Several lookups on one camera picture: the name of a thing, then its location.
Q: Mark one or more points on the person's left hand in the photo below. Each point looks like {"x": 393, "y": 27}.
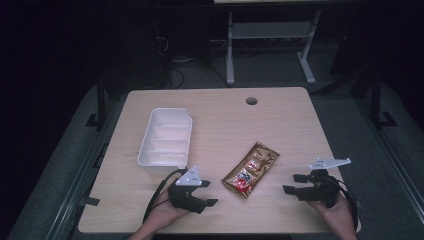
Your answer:
{"x": 166, "y": 210}

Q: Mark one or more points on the person's right hand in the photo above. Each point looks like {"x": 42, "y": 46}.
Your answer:
{"x": 333, "y": 213}

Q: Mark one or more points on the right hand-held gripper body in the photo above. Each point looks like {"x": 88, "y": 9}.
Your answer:
{"x": 321, "y": 191}

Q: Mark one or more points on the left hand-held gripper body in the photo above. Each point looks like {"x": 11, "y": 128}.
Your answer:
{"x": 182, "y": 197}

